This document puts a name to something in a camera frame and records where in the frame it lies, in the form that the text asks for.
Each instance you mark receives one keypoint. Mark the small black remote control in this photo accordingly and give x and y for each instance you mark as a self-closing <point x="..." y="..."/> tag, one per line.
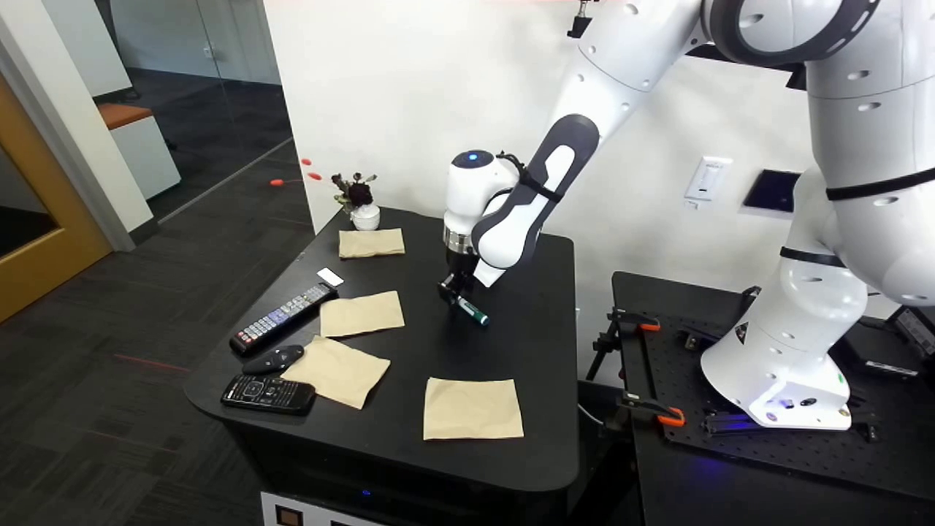
<point x="275" y="361"/>

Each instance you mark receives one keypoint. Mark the white cabinet control panel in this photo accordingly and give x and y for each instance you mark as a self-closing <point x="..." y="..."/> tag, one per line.
<point x="302" y="513"/>

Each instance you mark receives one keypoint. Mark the small plant white pot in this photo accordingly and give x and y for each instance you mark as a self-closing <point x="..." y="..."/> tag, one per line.
<point x="363" y="210"/>

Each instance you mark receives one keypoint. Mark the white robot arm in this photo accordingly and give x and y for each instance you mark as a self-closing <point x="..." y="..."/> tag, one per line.
<point x="848" y="117"/>

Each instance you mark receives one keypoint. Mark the wide black remote control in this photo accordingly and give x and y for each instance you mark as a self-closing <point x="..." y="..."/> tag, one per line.
<point x="267" y="396"/>

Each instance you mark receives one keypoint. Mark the tan cloth front left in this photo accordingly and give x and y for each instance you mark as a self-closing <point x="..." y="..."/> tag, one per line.
<point x="337" y="371"/>

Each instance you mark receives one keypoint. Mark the tan cloth back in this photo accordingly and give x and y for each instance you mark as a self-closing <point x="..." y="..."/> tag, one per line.
<point x="372" y="244"/>

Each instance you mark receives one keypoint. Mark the tan cloth middle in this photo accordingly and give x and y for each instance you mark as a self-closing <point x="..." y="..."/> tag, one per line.
<point x="363" y="314"/>

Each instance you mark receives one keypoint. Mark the black wall panel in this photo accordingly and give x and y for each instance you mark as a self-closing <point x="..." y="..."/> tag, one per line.
<point x="772" y="190"/>

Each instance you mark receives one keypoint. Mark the small white eraser block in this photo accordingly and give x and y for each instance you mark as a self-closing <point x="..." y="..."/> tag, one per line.
<point x="331" y="277"/>

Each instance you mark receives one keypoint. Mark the white wall outlet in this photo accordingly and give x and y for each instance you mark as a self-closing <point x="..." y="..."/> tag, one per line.
<point x="709" y="181"/>

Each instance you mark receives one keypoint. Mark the tan cloth front right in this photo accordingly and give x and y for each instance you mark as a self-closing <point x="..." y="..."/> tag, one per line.
<point x="471" y="410"/>

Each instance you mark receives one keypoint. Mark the white bench wooden seat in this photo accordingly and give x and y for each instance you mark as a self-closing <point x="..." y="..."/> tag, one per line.
<point x="147" y="156"/>

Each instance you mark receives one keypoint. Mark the teal marker black cap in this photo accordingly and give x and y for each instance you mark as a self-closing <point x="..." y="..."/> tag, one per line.
<point x="474" y="314"/>

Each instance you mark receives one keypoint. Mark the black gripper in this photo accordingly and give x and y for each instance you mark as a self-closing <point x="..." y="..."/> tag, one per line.
<point x="461" y="269"/>

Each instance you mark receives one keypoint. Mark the long black remote control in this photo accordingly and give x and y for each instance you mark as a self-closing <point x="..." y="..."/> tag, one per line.
<point x="281" y="318"/>

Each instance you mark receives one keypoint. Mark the black table cabinet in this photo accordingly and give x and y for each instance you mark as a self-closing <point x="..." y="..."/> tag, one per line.
<point x="440" y="499"/>

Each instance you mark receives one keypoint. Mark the tan cloth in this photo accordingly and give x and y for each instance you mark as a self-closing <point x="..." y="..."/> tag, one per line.
<point x="471" y="410"/>
<point x="363" y="314"/>
<point x="337" y="371"/>
<point x="372" y="244"/>

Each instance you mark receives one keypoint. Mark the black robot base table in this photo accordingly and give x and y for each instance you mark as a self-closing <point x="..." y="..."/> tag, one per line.
<point x="828" y="456"/>

